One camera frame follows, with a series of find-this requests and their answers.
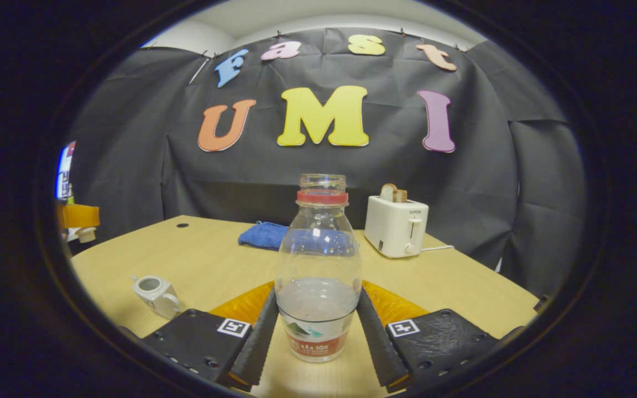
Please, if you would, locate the white toaster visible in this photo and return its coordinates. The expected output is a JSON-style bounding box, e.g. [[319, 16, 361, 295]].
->
[[364, 195, 430, 259]]

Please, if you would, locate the black backdrop cloth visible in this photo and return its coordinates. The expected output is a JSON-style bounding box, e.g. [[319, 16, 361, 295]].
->
[[67, 28, 587, 299]]

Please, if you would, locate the clear plastic water bottle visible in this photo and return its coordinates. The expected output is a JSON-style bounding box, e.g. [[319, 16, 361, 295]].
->
[[274, 173, 363, 364]]

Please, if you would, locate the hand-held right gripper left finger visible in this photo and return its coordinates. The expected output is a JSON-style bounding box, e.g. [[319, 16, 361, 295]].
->
[[142, 281, 279, 393]]

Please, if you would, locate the computer monitor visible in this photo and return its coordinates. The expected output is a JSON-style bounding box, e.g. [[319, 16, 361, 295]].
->
[[55, 141, 76, 200]]

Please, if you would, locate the blue towel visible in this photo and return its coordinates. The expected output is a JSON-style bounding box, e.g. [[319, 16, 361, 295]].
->
[[238, 221, 289, 251]]

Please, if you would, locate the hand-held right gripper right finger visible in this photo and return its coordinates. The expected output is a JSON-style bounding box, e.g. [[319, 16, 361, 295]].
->
[[356, 280, 499, 394]]

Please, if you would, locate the toasted bread slice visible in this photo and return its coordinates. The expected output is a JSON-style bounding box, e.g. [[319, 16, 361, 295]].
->
[[380, 184, 408, 203]]

